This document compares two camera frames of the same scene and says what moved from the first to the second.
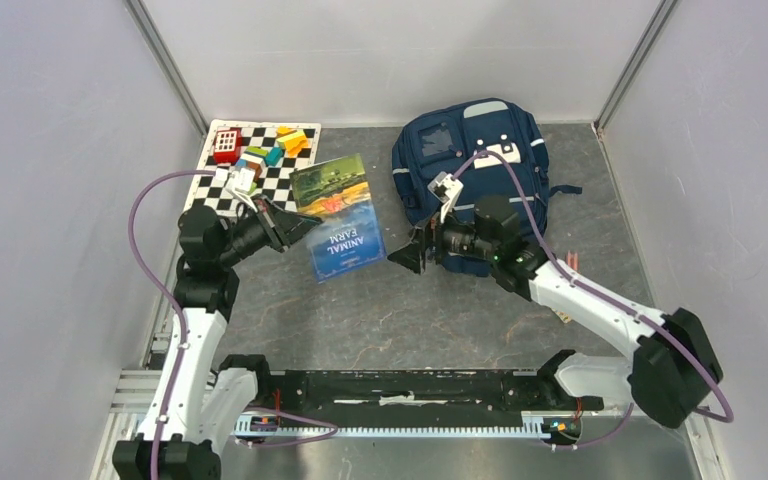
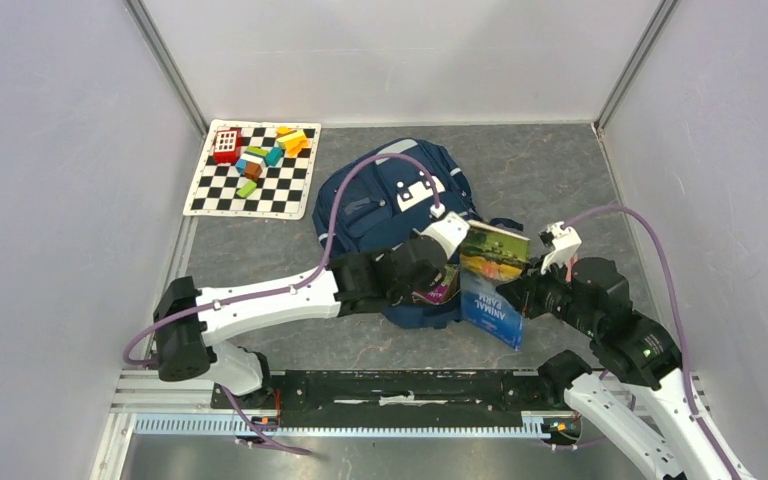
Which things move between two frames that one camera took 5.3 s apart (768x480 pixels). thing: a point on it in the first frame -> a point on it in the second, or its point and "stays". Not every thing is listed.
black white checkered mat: [252, 158] stays
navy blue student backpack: [493, 147] -> [387, 201]
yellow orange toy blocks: [291, 140] stays
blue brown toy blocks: [254, 156] stays
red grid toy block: [227, 145] stays
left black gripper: [280, 226] -> [425, 285]
